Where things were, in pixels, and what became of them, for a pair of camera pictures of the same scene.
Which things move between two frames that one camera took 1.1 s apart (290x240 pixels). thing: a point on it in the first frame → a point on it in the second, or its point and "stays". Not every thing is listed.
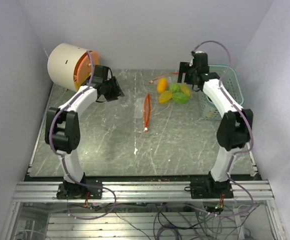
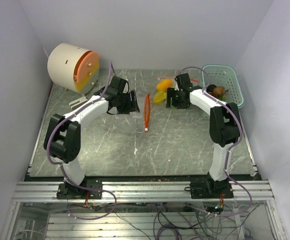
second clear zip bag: [168, 90] stays
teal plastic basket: [230, 80] stays
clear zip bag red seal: [146, 111] stays
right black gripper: [184, 68] → [170, 93]
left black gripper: [118, 92] → [133, 106]
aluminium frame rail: [141, 191] stays
